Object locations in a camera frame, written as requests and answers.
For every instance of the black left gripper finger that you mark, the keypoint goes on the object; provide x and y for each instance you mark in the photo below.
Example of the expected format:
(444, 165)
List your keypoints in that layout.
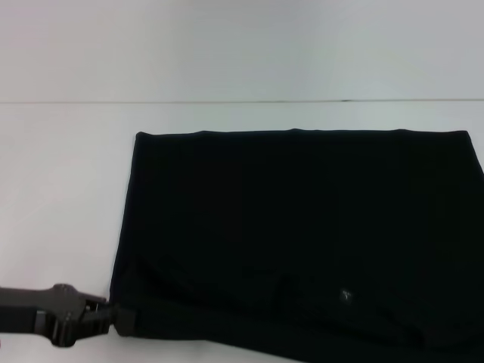
(125, 320)

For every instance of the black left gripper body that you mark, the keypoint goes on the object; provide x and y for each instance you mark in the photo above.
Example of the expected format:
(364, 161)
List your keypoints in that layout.
(34, 312)

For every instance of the black shirt with FREE print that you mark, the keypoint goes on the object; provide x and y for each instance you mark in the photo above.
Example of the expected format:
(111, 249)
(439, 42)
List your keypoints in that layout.
(302, 234)

